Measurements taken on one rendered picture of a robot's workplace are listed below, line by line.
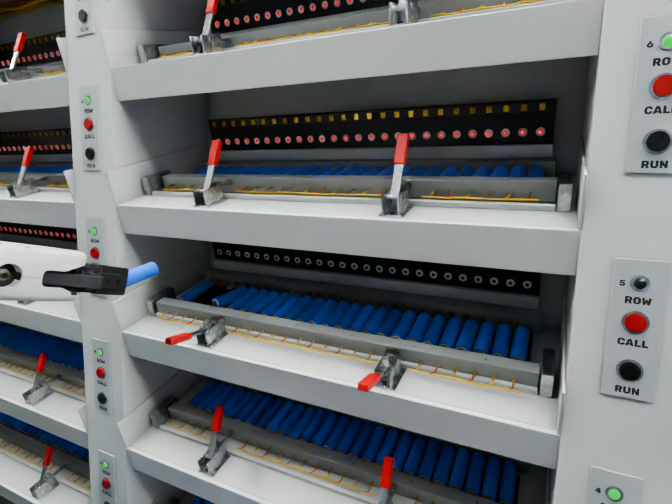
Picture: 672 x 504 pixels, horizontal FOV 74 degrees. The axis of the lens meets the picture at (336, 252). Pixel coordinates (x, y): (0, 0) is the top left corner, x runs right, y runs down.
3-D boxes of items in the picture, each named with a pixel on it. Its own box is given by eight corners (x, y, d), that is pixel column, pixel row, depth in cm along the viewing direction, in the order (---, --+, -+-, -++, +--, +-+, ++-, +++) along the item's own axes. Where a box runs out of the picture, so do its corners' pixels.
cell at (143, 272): (146, 265, 57) (101, 281, 52) (154, 259, 56) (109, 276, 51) (153, 277, 57) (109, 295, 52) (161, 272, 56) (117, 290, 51)
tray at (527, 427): (556, 470, 43) (565, 393, 40) (128, 355, 70) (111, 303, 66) (560, 353, 60) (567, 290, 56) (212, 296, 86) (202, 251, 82)
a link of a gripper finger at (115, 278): (91, 265, 45) (144, 270, 51) (70, 261, 46) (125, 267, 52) (85, 296, 44) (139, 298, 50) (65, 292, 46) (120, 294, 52)
